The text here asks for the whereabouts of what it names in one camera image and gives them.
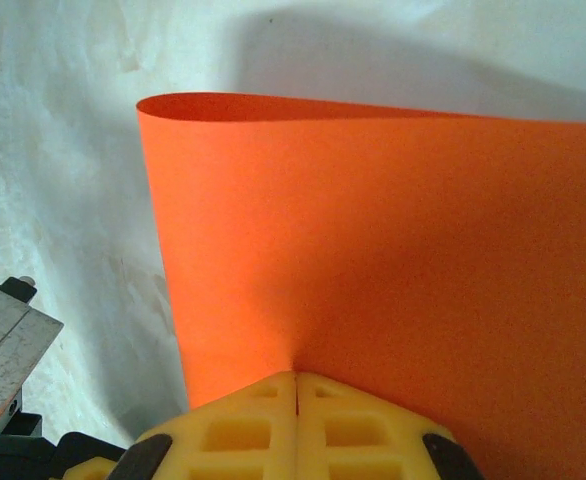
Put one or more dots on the orange paper sheet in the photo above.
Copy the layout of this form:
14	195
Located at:
373	225

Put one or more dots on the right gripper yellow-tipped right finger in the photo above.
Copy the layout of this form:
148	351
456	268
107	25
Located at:
363	435

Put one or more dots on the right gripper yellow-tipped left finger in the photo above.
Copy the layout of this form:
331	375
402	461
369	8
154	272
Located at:
243	430

